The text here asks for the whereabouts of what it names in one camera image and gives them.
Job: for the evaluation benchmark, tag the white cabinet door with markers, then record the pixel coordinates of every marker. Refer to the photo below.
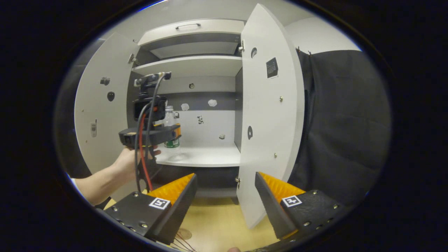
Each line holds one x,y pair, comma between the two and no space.
266,122
105,140

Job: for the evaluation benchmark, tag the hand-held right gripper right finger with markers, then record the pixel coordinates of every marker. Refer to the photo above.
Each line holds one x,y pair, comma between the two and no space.
269,206

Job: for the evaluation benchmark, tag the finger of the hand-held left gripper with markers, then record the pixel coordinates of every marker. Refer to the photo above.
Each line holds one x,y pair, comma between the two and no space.
164,134

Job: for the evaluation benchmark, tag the white cabinet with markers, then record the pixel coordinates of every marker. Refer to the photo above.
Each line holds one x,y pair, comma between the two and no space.
196,66

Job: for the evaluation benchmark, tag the clear plastic bottle green label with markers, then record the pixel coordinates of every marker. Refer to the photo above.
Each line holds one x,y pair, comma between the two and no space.
169,119

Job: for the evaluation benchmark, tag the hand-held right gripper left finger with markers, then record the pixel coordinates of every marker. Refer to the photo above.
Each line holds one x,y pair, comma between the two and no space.
182,206

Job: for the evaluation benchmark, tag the white cabinet drawer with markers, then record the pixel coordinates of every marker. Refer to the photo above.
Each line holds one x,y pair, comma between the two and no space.
217,29

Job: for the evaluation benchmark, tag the round brown coaster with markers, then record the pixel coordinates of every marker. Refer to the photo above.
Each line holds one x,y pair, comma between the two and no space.
184,233

